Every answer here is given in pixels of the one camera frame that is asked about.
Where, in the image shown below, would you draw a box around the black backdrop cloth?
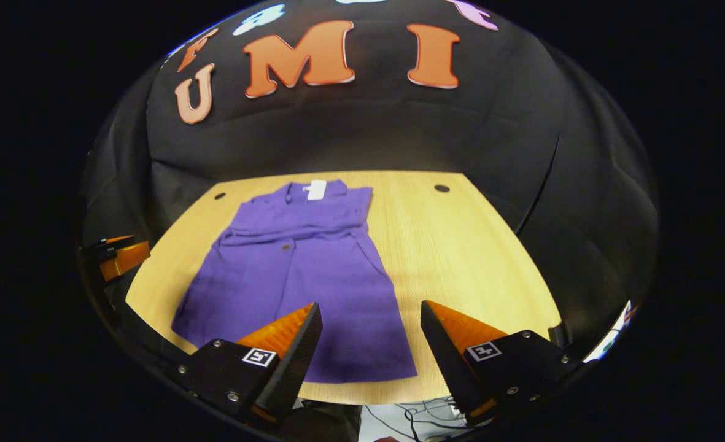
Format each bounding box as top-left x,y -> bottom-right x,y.
80,0 -> 657,369

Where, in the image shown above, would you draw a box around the black floor cable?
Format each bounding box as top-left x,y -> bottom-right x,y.
362,402 -> 461,442

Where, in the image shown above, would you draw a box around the person's dark trousers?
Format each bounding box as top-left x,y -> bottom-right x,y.
276,399 -> 363,442

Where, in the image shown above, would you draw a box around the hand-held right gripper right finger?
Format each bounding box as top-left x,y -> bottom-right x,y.
421,300 -> 575,427

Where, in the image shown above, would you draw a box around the purple shirt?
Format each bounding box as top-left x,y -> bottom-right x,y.
171,179 -> 418,384

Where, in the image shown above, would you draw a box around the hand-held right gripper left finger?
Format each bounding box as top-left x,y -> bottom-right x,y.
175,302 -> 324,424

